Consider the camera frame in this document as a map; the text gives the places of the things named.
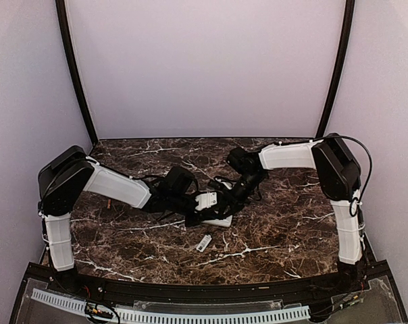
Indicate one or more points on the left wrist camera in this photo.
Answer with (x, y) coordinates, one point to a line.
(207, 201)

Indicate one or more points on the right black frame post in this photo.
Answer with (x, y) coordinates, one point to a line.
(338, 67)

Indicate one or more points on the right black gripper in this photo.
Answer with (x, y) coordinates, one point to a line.
(235, 204)

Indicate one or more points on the white slotted cable duct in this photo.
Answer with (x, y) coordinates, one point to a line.
(158, 312)

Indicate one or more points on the black front rail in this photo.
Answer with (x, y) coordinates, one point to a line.
(113, 291)

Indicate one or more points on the white remote control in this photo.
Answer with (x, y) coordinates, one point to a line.
(220, 222)

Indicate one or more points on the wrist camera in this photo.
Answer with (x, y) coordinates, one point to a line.
(207, 201)
(219, 185)

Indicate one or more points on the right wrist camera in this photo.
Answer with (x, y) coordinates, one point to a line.
(219, 185)

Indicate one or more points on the white battery cover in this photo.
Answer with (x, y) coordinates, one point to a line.
(203, 244)

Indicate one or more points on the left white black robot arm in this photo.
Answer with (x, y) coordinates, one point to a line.
(62, 181)

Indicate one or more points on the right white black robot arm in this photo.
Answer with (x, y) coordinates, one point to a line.
(336, 171)

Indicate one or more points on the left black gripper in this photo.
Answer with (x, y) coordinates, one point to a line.
(204, 215)

